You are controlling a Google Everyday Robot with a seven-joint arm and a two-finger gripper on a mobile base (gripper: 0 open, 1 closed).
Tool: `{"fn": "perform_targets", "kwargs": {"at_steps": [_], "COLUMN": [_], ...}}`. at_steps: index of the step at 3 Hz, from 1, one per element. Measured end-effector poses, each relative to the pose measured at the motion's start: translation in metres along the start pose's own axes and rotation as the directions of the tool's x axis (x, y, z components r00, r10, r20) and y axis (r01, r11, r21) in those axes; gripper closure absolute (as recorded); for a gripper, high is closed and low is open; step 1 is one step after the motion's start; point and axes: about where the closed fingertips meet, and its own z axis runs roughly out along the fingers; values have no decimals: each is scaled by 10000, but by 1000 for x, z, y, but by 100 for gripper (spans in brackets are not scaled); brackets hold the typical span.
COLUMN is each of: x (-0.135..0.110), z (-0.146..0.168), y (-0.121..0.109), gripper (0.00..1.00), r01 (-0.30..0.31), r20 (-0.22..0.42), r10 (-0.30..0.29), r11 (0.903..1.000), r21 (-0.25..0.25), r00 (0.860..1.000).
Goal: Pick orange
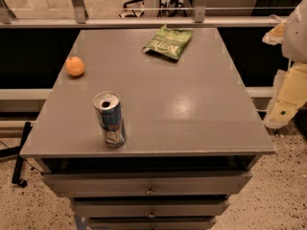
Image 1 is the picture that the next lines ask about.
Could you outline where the orange fruit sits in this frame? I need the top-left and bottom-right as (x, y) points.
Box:
(65, 57), (84, 77)

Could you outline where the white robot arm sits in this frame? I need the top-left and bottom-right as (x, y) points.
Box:
(262, 0), (307, 129)

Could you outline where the black chair base leg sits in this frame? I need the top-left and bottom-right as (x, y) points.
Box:
(0, 122), (32, 188)

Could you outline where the grey drawer cabinet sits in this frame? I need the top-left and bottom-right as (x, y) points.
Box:
(22, 28), (273, 230)

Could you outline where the metal glass railing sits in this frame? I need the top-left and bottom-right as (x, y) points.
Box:
(0, 0), (286, 29)

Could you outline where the blue silver drink can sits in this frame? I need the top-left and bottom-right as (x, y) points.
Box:
(93, 91), (126, 148)

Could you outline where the green chip bag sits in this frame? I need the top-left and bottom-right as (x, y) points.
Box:
(142, 25), (194, 60)

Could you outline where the white cable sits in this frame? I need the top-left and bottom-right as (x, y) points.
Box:
(269, 13), (286, 23)

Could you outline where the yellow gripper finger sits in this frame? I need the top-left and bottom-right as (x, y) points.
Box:
(262, 22), (285, 45)
(263, 62), (307, 128)

